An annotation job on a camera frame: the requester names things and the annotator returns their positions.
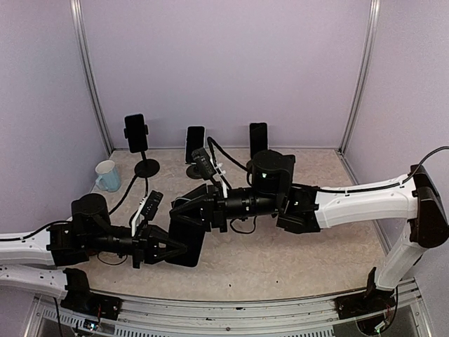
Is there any dark teal phone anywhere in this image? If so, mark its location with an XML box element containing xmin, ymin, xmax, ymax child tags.
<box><xmin>124</xmin><ymin>114</ymin><xmax>148</xmax><ymax>153</ymax></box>

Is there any plate phone stand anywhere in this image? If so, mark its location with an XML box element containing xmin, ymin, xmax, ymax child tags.
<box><xmin>186</xmin><ymin>164</ymin><xmax>208</xmax><ymax>180</ymax></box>

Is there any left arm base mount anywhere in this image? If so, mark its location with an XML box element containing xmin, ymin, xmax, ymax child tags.
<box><xmin>60</xmin><ymin>292</ymin><xmax>122</xmax><ymax>321</ymax></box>

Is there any aluminium frame post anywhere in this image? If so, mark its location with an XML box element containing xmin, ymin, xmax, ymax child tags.
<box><xmin>338</xmin><ymin>0</ymin><xmax>381</xmax><ymax>156</ymax></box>
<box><xmin>69</xmin><ymin>0</ymin><xmax>114</xmax><ymax>156</ymax></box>

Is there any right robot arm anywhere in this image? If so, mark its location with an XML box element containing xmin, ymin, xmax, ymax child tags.
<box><xmin>169</xmin><ymin>149</ymin><xmax>448</xmax><ymax>312</ymax></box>

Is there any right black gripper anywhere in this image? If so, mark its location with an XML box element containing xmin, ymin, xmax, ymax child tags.
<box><xmin>168</xmin><ymin>181</ymin><xmax>281</xmax><ymax>234</ymax></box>

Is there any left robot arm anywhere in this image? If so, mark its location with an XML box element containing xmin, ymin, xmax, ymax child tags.
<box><xmin>1</xmin><ymin>191</ymin><xmax>187</xmax><ymax>312</ymax></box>

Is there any black phone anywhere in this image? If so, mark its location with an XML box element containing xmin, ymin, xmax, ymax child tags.
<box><xmin>166</xmin><ymin>225</ymin><xmax>206</xmax><ymax>267</ymax></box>

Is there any front aluminium rail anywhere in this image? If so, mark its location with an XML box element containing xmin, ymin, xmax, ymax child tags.
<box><xmin>24</xmin><ymin>279</ymin><xmax>434</xmax><ymax>336</ymax></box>

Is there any right aluminium frame post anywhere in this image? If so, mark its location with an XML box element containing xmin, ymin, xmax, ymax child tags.
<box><xmin>338</xmin><ymin>0</ymin><xmax>381</xmax><ymax>156</ymax></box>

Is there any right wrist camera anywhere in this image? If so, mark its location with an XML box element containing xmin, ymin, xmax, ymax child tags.
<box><xmin>192</xmin><ymin>147</ymin><xmax>227</xmax><ymax>197</ymax></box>

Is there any blue case phone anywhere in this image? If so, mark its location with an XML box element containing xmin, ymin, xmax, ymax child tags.
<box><xmin>185</xmin><ymin>126</ymin><xmax>206</xmax><ymax>164</ymax></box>

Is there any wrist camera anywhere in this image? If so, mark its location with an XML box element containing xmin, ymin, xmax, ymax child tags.
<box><xmin>130</xmin><ymin>190</ymin><xmax>163</xmax><ymax>237</ymax></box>
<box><xmin>192</xmin><ymin>147</ymin><xmax>227</xmax><ymax>197</ymax></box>

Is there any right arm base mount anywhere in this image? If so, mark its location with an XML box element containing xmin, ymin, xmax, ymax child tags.
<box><xmin>334</xmin><ymin>293</ymin><xmax>396</xmax><ymax>320</ymax></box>

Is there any left aluminium frame post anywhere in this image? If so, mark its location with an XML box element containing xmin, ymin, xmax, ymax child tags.
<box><xmin>69</xmin><ymin>0</ymin><xmax>114</xmax><ymax>156</ymax></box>

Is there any light blue mug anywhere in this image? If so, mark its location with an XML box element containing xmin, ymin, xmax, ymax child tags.
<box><xmin>95</xmin><ymin>160</ymin><xmax>121</xmax><ymax>192</ymax></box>

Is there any black clamp phone stand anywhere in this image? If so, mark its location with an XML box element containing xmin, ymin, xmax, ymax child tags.
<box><xmin>123</xmin><ymin>114</ymin><xmax>160</xmax><ymax>178</ymax></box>

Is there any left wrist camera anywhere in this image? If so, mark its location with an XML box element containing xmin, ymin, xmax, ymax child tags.
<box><xmin>130</xmin><ymin>190</ymin><xmax>163</xmax><ymax>237</ymax></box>

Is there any clear case phone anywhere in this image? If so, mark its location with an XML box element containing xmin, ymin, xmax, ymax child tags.
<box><xmin>249</xmin><ymin>122</ymin><xmax>268</xmax><ymax>159</ymax></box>

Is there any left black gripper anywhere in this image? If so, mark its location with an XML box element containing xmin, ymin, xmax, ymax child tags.
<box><xmin>85</xmin><ymin>225</ymin><xmax>187</xmax><ymax>269</ymax></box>

